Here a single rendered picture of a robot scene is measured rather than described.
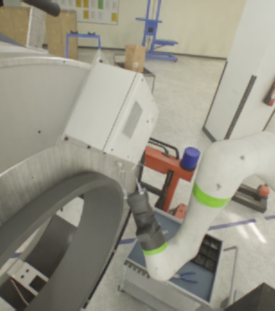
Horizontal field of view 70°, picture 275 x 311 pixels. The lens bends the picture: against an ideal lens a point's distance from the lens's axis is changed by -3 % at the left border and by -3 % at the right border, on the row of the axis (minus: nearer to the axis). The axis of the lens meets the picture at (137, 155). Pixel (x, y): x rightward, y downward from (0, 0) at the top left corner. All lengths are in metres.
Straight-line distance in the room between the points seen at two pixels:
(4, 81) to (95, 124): 0.18
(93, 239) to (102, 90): 0.85
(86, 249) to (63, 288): 0.21
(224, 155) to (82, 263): 0.93
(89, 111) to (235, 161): 0.36
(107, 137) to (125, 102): 0.08
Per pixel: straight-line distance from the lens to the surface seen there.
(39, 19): 0.59
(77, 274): 1.22
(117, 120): 0.42
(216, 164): 0.53
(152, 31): 8.66
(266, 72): 3.33
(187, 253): 0.84
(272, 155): 0.65
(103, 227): 1.10
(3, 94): 0.37
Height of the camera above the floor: 1.94
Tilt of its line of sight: 39 degrees down
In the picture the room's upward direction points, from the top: 9 degrees clockwise
